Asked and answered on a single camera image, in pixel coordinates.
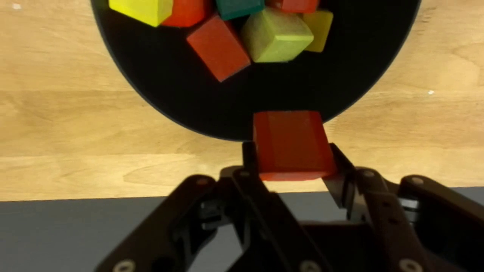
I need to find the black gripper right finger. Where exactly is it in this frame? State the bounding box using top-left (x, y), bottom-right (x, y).
top-left (322, 142), bottom-right (484, 272)

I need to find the black bowl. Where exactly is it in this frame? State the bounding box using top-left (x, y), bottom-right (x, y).
top-left (89, 0), bottom-right (424, 143)

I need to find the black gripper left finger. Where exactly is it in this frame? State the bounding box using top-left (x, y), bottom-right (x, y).
top-left (94, 140), bottom-right (330, 272)

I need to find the small red block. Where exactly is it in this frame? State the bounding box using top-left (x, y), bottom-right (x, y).
top-left (266, 0), bottom-right (322, 15)

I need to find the red cube block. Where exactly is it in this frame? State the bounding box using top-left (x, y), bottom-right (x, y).
top-left (185, 12), bottom-right (253, 85)

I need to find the large red wedge block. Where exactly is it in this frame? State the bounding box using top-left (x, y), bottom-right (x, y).
top-left (251, 109), bottom-right (339, 183)

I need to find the tall green block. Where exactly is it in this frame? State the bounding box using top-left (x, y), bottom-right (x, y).
top-left (215, 0), bottom-right (268, 23)

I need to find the yellow-green cube block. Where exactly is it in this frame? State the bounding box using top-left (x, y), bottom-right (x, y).
top-left (239, 6), bottom-right (316, 65)

